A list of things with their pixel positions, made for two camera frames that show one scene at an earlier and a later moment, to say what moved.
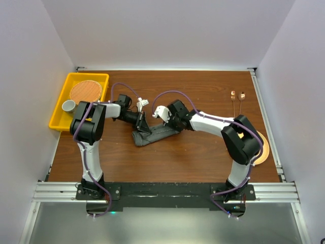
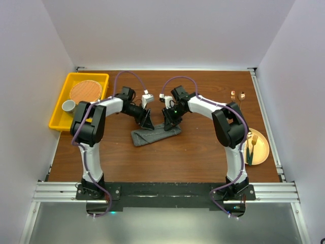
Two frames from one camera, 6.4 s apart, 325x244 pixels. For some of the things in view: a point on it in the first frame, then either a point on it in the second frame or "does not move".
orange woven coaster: x=86 y=90 does not move
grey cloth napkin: x=158 y=132 does not move
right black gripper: x=169 y=124 → x=173 y=122
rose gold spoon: x=241 y=96 does not move
